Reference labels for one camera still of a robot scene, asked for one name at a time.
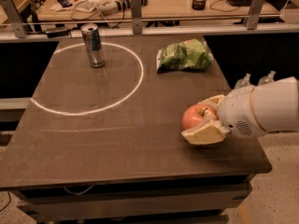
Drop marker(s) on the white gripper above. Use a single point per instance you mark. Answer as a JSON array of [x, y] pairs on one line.
[[237, 112]]

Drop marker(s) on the silver blue drink can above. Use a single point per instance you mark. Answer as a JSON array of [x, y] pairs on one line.
[[93, 44]]

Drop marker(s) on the left metal bracket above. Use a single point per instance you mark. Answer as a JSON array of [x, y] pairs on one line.
[[14, 17]]

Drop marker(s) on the red yellow apple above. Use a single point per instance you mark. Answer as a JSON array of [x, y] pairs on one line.
[[195, 114]]

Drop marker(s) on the white power strip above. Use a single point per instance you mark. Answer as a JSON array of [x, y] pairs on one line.
[[117, 6]]

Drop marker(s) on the right metal bracket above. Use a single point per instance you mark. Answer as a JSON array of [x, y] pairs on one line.
[[251, 21]]

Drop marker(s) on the metal bracket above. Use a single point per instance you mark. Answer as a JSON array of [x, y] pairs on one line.
[[251, 21], [14, 17], [136, 16]]

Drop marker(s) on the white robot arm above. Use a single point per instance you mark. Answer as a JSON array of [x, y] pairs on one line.
[[275, 105]]

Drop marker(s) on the green jalapeno chip bag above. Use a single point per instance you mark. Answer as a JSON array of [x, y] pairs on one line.
[[189, 55]]

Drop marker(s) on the black mesh cup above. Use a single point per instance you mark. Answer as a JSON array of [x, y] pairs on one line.
[[198, 4]]

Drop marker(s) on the wooden desk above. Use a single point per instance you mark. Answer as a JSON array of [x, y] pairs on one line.
[[158, 10]]

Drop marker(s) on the middle metal bracket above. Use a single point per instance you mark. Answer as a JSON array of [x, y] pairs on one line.
[[136, 16]]

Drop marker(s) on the black device on rail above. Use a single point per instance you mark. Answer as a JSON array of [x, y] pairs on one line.
[[57, 31]]

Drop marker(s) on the clear plastic bottle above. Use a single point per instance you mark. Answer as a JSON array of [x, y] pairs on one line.
[[267, 79], [243, 82]]

